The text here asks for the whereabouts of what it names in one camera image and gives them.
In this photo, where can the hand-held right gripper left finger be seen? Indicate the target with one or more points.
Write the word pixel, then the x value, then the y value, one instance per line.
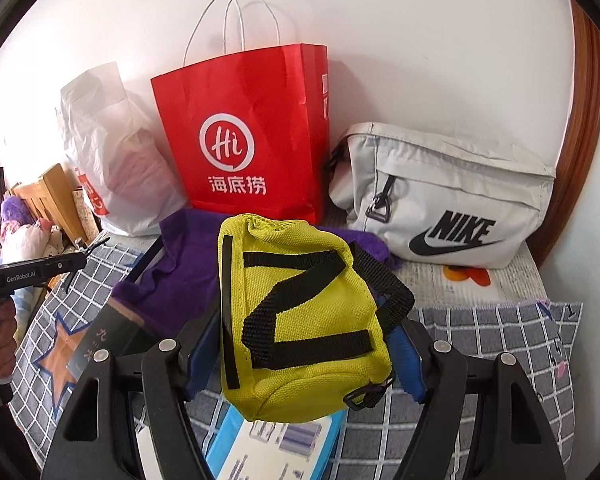
pixel 202 355

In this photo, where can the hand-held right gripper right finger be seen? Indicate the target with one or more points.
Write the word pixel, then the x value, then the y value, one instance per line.
pixel 407 360

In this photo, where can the white spotted plush toy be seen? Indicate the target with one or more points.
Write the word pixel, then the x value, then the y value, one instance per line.
pixel 35 240

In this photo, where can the purple plush toy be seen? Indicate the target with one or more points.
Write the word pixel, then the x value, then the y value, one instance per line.
pixel 14 208

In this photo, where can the grey checked star blanket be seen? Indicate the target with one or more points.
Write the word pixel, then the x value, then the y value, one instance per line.
pixel 480 340

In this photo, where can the brown cardboard boxes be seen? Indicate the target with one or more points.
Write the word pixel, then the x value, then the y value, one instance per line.
pixel 35 195

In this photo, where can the patterned paper gift bag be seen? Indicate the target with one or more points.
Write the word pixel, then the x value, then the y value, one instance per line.
pixel 85 212

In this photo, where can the purple towel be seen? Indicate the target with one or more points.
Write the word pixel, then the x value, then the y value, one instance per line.
pixel 180 270

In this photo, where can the dark square tin box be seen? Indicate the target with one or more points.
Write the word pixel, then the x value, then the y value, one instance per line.
pixel 115 330

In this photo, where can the blue tissue pack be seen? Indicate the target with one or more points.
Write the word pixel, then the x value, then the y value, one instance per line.
pixel 280 450

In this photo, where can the white plastic shopping bag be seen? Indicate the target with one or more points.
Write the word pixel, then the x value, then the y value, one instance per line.
pixel 110 125

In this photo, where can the grey waist bag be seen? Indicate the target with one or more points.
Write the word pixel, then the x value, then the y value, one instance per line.
pixel 455 185

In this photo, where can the red paper shopping bag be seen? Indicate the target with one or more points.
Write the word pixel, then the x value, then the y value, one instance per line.
pixel 260 110

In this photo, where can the brown wooden headboard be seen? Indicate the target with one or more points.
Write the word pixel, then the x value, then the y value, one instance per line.
pixel 580 110

